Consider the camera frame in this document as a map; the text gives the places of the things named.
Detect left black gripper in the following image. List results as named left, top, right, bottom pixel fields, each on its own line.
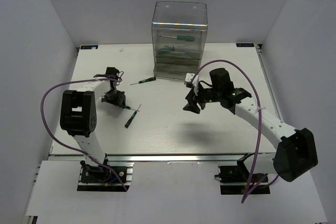
left=101, top=90, right=125, bottom=109

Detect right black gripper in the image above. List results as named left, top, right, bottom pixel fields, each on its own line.
left=183, top=82, right=222, bottom=114

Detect small black green screwdriver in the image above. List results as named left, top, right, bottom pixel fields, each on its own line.
left=124, top=104, right=141, bottom=129

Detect thin black green screwdriver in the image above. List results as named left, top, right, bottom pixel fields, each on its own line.
left=131, top=77, right=156, bottom=85

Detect long green handle screwdriver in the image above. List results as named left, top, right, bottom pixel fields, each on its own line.
left=157, top=46, right=186, bottom=55

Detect short green handle screwdriver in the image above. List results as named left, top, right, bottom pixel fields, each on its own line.
left=161, top=35, right=195, bottom=42

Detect clear plastic drawer cabinet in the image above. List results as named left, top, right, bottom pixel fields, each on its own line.
left=151, top=0, right=208, bottom=80

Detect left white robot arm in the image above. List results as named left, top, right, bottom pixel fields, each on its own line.
left=60, top=67, right=126, bottom=182

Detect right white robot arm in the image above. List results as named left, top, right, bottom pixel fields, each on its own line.
left=183, top=68, right=318, bottom=182

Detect blue label left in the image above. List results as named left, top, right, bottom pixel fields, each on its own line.
left=80, top=45, right=98, bottom=50

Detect blue label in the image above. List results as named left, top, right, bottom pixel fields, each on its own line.
left=236, top=43, right=255, bottom=48
left=80, top=45, right=98, bottom=50

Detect blue label right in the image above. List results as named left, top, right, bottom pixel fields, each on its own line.
left=236, top=43, right=255, bottom=48

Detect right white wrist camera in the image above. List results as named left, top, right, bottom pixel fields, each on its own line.
left=184, top=73, right=199, bottom=89

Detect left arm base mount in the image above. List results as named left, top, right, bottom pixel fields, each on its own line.
left=77, top=161, right=133, bottom=193

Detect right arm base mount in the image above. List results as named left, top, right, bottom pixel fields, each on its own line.
left=214, top=154, right=270, bottom=195

